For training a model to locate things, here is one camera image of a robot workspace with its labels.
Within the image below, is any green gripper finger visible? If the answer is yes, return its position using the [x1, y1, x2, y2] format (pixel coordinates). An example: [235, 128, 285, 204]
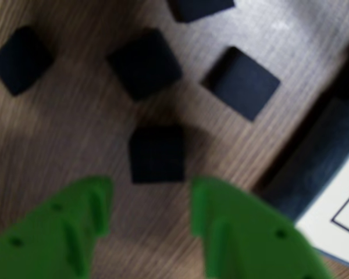
[189, 176, 338, 279]
[0, 176, 116, 279]

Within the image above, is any black cube stone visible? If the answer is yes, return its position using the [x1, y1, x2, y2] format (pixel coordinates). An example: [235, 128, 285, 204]
[106, 27, 183, 102]
[166, 0, 236, 23]
[0, 25, 55, 97]
[200, 45, 282, 122]
[128, 124, 187, 185]

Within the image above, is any white grid go board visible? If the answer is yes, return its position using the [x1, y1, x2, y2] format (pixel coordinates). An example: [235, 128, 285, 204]
[260, 39, 349, 270]

